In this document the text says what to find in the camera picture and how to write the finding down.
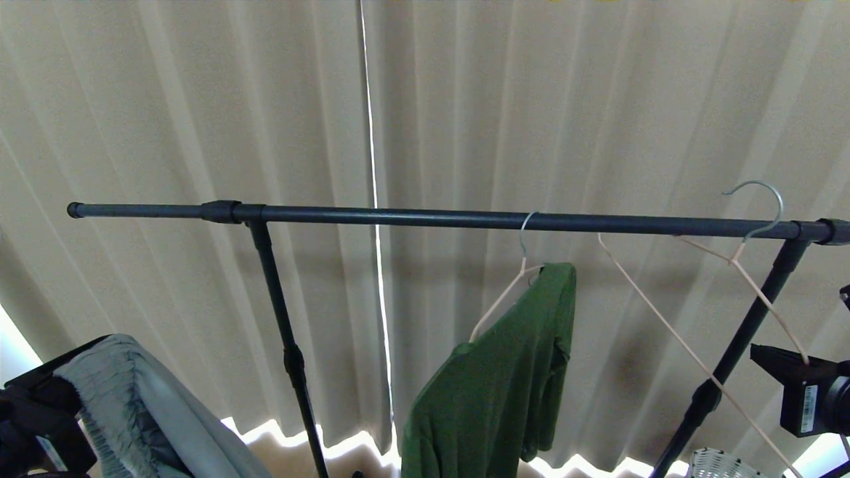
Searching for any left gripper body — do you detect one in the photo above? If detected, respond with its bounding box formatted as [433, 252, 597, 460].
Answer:
[0, 390, 97, 478]

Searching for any pale grey garment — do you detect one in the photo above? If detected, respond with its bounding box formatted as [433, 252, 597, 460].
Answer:
[53, 334, 273, 478]

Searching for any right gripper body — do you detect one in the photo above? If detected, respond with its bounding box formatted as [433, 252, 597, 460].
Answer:
[780, 375, 850, 439]

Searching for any pink clothes hanger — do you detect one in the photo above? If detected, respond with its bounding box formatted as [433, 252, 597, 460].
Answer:
[598, 181, 812, 478]
[469, 212, 545, 343]

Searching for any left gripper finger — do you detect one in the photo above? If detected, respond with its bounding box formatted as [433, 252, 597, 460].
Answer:
[3, 335, 112, 416]

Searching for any white laundry basket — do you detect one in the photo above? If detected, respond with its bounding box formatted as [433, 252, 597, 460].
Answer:
[689, 448, 764, 478]

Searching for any green long-sleeved shirt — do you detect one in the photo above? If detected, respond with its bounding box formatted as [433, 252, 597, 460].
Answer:
[400, 262, 577, 478]

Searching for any black clothes rack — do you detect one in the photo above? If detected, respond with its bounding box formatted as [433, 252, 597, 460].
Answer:
[66, 201, 850, 478]

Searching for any beige curtain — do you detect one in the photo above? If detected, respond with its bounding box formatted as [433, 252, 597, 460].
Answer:
[0, 0, 850, 465]

